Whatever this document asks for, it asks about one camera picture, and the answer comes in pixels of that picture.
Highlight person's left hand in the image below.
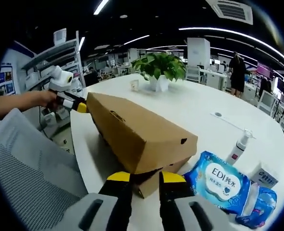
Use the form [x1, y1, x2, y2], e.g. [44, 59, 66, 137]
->
[37, 90, 59, 108]

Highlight white pump bottle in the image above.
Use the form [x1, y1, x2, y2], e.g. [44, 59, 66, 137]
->
[225, 128, 253, 166]

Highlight pink screen monitor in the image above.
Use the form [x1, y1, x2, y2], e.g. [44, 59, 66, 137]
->
[257, 62, 275, 80]

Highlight blue clear soft pack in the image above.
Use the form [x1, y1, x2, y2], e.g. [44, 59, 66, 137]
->
[235, 182, 278, 229]

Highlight blue white wipes soft pack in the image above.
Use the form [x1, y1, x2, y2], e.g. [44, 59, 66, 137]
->
[183, 151, 252, 215]

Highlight grey metal shelf rack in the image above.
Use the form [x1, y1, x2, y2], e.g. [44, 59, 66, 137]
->
[21, 30, 85, 97]

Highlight ceiling light strips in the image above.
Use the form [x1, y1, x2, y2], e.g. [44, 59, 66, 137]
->
[78, 0, 284, 73]

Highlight blue white wall poster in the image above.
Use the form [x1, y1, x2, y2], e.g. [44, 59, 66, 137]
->
[0, 61, 18, 97]

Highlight small white box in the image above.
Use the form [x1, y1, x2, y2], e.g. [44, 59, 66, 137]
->
[250, 168, 279, 189]

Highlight brown cardboard shoe box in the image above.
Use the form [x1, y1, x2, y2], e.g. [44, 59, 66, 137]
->
[86, 92, 198, 199]

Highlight ceiling air conditioner vent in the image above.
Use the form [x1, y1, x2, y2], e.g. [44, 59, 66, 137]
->
[212, 0, 254, 25]

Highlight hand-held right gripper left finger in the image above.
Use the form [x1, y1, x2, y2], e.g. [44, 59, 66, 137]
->
[78, 171, 133, 231]

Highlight grey mesh office chair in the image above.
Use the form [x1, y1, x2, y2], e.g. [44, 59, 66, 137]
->
[0, 108, 89, 231]

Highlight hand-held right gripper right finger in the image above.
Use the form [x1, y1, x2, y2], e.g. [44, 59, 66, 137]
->
[159, 170, 231, 231]

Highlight green potted plant white pot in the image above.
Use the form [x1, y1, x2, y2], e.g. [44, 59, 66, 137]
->
[131, 52, 187, 92]

